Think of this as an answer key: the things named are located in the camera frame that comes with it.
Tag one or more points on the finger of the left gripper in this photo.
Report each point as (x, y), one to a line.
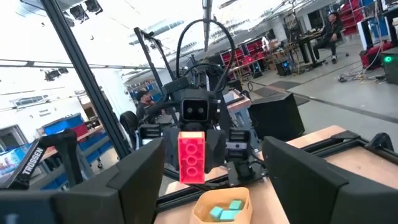
(171, 149)
(215, 149)

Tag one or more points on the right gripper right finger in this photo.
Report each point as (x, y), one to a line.
(311, 193)

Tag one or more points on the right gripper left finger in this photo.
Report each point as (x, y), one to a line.
(93, 202)

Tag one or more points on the red-orange studded brick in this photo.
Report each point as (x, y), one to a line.
(191, 158)

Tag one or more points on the teal rectangular foam block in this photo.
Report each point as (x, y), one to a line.
(230, 216)

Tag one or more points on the background black robot arm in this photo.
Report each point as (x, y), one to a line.
(32, 165)

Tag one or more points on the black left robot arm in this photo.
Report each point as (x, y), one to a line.
(205, 79)

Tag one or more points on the wooden bowl with teal blocks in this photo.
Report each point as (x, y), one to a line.
(202, 202)

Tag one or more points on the black office chair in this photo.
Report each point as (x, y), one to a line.
(129, 124)

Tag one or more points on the person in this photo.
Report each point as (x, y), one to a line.
(144, 105)
(329, 31)

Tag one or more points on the black box case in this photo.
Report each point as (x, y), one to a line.
(276, 118)

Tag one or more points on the blue storage shelf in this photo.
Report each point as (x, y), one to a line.
(62, 124)

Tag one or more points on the lit display screen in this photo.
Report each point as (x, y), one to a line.
(12, 161)

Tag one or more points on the red storage rack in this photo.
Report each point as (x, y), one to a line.
(351, 15)
(239, 54)

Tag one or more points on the background work table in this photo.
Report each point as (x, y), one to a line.
(306, 39)

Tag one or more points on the black device green light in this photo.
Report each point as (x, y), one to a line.
(390, 71)

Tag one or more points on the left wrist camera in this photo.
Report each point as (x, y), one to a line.
(195, 109)

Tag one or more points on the black aluminium rig frame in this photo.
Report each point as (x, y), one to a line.
(95, 93)

